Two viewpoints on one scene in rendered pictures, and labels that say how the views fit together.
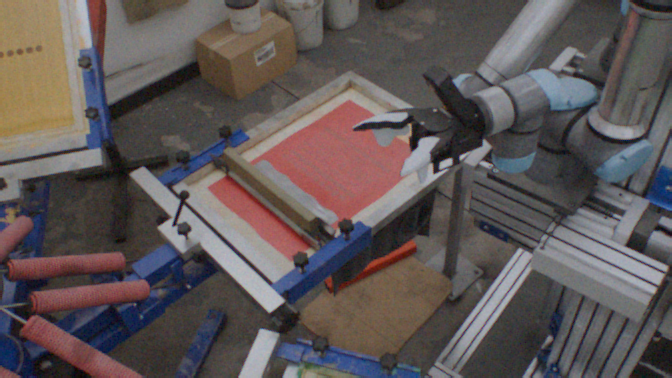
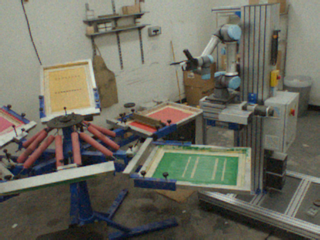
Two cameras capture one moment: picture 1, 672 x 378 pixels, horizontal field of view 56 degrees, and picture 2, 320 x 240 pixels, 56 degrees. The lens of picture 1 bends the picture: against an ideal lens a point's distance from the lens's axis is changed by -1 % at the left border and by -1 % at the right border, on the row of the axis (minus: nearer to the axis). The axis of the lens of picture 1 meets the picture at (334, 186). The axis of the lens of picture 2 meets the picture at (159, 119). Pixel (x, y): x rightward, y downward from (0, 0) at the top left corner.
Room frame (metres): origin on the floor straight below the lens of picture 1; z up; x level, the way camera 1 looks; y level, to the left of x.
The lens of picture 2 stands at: (-1.57, 0.19, 2.17)
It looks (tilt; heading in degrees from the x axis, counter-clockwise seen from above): 22 degrees down; 357
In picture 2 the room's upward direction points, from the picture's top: 5 degrees counter-clockwise
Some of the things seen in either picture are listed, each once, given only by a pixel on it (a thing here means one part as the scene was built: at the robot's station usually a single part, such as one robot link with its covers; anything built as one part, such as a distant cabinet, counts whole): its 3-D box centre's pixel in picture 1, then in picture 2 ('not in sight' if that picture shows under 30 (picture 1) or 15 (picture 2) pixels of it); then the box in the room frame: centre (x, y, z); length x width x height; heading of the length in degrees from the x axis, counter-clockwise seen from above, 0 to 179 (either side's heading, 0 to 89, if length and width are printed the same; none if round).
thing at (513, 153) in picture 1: (510, 135); (204, 71); (0.87, -0.33, 1.56); 0.11 x 0.08 x 0.11; 24
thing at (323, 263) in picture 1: (325, 260); (163, 131); (1.07, 0.04, 0.98); 0.30 x 0.05 x 0.07; 129
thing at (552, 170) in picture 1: (554, 148); (221, 91); (1.09, -0.52, 1.31); 0.15 x 0.15 x 0.10
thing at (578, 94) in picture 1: (566, 112); (221, 78); (1.08, -0.53, 1.42); 0.13 x 0.12 x 0.14; 24
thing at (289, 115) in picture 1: (323, 167); (161, 117); (1.44, 0.03, 0.97); 0.79 x 0.58 x 0.04; 129
